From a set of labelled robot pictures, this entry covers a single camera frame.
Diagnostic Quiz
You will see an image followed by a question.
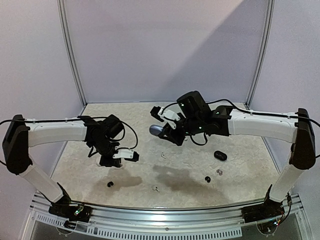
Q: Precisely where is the blue earbud charging case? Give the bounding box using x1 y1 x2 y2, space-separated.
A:
149 124 164 137

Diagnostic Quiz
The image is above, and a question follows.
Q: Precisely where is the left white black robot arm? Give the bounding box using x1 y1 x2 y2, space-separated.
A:
2 115 124 217

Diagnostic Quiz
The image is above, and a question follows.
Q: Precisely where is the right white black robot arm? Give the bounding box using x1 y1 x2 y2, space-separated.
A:
149 90 317 218

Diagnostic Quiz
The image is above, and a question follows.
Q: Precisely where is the black earbud charging case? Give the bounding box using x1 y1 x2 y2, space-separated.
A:
213 150 228 162

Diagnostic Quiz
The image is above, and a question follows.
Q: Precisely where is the black earbud left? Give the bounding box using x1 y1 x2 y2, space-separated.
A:
107 181 114 188

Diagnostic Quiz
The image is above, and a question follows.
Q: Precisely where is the black earbud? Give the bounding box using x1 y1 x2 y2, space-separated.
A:
107 181 114 188
204 176 211 183

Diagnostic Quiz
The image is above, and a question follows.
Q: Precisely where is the black earbud right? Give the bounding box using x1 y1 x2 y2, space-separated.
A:
204 176 211 183

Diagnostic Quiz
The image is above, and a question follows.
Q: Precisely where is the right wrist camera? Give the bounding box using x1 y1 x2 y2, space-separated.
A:
150 106 181 122

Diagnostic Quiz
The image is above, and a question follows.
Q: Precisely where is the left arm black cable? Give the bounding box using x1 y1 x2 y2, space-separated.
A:
0 115 139 166

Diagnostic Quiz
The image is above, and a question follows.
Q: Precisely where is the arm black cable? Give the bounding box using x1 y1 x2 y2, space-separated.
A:
162 98 320 159
0 115 139 166

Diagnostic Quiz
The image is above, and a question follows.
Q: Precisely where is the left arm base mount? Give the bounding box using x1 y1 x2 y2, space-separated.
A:
48 200 93 223

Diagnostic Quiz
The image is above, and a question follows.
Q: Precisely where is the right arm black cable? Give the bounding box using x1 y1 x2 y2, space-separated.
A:
162 98 320 159

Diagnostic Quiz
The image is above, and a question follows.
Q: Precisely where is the aluminium front rail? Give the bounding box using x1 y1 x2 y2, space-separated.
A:
21 193 313 240

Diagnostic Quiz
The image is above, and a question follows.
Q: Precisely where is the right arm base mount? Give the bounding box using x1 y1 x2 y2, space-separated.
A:
241 199 285 223

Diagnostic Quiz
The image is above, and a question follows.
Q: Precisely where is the right aluminium corner post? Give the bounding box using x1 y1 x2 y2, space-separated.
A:
245 0 275 109

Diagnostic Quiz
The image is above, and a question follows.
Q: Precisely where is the aluminium corner post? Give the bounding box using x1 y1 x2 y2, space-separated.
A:
245 0 275 109
57 0 88 108

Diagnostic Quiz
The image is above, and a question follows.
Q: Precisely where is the left aluminium corner post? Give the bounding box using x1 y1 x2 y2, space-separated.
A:
57 0 88 108

